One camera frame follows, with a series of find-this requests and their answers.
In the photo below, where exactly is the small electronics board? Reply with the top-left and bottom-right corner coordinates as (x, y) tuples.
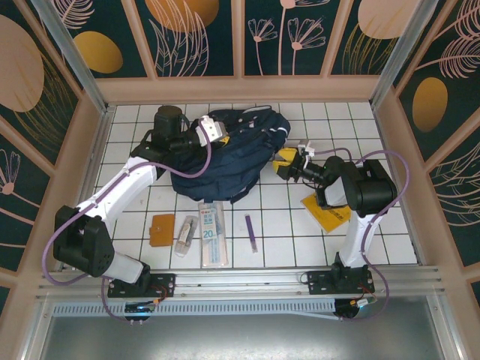
(337, 298), (378, 313)
(123, 299), (166, 314)

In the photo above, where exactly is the grey slotted cable duct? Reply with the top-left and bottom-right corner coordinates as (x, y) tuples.
(52, 299), (338, 320)

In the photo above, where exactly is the purple pen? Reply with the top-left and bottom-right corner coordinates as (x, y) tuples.
(244, 213), (260, 253)

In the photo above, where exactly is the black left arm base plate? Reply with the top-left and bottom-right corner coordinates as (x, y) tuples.
(107, 272), (177, 299)

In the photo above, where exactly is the yellow book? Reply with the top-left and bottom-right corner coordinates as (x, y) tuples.
(301, 191), (353, 236)

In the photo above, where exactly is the aluminium frame post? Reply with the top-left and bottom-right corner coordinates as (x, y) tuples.
(29, 0), (116, 113)
(369, 0), (442, 110)

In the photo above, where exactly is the aluminium mounting rail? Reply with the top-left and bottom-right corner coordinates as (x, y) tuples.
(37, 266), (443, 301)

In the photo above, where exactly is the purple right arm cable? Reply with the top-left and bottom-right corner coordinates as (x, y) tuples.
(309, 148), (410, 323)

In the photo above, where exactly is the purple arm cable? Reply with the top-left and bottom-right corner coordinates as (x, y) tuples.
(309, 148), (410, 323)
(43, 123), (215, 324)

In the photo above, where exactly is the clear plastic stationery pack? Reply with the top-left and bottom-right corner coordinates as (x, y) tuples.
(174, 214), (199, 259)

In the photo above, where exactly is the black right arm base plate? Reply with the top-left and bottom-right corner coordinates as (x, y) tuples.
(307, 269), (375, 297)

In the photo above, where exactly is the grey metal sheet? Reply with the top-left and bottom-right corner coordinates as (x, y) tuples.
(22, 295), (466, 360)

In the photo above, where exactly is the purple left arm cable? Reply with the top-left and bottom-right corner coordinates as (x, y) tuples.
(43, 123), (215, 324)

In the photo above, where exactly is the navy blue backpack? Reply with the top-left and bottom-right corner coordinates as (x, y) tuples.
(170, 106), (292, 206)

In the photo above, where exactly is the brown leather card wallet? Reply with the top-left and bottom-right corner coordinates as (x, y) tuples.
(148, 213), (176, 248)

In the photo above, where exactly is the clear ruler set package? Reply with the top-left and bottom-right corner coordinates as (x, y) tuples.
(197, 202), (230, 269)

